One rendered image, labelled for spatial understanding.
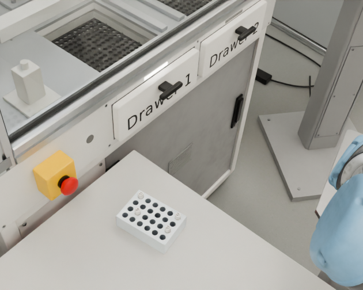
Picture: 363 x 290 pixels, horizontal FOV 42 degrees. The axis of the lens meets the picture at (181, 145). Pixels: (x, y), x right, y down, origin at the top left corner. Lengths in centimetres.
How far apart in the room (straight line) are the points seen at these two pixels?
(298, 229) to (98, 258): 117
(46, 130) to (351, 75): 137
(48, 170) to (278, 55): 205
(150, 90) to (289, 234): 109
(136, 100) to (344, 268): 69
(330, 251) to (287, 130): 183
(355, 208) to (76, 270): 64
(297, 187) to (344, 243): 162
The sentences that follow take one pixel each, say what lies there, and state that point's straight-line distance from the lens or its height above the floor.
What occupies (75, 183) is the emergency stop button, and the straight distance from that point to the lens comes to 97.
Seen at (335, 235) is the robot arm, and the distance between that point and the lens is 51.
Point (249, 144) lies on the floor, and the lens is 226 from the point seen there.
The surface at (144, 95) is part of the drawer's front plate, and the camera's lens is 109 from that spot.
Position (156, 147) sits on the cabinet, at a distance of 135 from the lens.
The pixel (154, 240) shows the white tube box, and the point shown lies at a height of 80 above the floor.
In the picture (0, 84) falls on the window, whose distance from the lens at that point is 84.
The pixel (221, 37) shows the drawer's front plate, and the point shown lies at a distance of 127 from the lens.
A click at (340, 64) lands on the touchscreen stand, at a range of 194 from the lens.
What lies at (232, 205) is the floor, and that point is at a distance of 203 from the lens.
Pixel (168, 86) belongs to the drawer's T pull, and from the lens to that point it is 112.
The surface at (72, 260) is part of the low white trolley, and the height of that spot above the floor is 76.
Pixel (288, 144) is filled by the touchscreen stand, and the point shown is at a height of 4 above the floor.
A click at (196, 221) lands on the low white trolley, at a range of 106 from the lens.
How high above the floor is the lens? 165
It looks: 48 degrees down
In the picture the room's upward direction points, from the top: 5 degrees clockwise
